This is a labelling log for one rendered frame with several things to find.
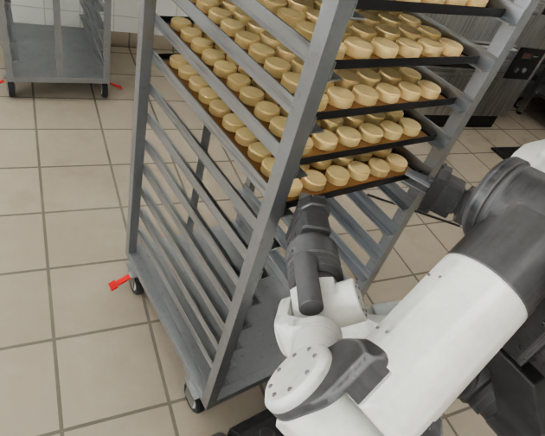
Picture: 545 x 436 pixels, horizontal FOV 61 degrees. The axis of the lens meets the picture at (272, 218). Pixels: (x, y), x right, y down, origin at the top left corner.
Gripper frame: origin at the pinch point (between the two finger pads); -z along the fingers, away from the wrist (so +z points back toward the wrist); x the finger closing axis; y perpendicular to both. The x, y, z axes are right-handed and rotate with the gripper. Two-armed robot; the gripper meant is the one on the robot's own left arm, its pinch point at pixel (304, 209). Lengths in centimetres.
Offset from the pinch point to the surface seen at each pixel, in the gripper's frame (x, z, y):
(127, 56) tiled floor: -87, -234, 70
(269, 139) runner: 9.9, -5.7, 8.9
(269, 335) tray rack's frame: -72, -21, -12
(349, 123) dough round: 9.3, -18.9, -9.1
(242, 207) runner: -8.3, -7.7, 10.1
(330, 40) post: 32.1, 3.1, 6.4
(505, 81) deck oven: -46, -234, -189
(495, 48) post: 30.0, -20.2, -31.3
